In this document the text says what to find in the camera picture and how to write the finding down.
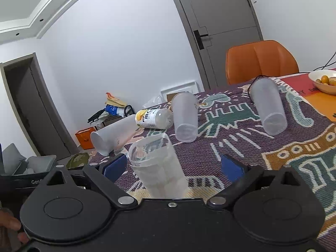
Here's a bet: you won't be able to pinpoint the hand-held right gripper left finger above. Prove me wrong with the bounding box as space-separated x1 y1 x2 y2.
39 154 137 208

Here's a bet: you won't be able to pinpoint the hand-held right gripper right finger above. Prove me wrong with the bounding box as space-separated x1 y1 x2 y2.
207 154 302 207

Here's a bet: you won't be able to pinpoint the frosted plastic cup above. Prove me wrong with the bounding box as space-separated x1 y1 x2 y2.
90 114 143 156
249 78 288 136
171 92 199 143

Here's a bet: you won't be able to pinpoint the clear plastic cup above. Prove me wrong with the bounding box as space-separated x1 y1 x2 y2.
128 133 189 199

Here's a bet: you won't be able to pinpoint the person's left hand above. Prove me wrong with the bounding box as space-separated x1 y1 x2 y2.
0 207 30 245

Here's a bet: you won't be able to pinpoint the grey storage box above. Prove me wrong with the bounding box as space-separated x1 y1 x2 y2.
0 143 57 176

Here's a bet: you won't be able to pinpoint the printed woven blanket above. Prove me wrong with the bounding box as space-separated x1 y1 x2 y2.
88 77 336 243

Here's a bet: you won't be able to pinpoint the green cloth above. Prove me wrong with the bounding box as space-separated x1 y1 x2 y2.
66 152 90 169

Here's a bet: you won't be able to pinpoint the orange box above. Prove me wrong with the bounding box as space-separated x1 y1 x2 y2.
75 127 96 150

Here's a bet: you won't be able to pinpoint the pile of bags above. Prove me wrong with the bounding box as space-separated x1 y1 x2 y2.
87 92 135 130

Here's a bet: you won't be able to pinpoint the clear bottle with yellow label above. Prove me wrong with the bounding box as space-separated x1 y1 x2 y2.
135 108 174 130

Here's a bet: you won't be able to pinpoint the clear plastic bag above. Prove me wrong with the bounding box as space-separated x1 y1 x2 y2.
143 96 168 111

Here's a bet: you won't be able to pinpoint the dark doorway door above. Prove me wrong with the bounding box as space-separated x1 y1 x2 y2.
0 53 72 161

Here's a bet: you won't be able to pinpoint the white panel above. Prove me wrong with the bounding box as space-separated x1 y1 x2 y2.
160 81 199 103

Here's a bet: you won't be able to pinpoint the orange chair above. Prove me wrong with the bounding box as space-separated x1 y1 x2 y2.
225 40 300 86

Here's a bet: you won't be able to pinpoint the white bowl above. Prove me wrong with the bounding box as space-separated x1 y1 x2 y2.
308 70 336 94

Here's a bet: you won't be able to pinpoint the grey door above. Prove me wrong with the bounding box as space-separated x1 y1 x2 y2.
170 0 264 90

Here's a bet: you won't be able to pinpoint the black door handle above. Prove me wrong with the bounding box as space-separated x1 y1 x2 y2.
193 29 211 50

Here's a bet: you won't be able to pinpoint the black cable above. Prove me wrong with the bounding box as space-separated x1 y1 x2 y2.
313 52 336 72

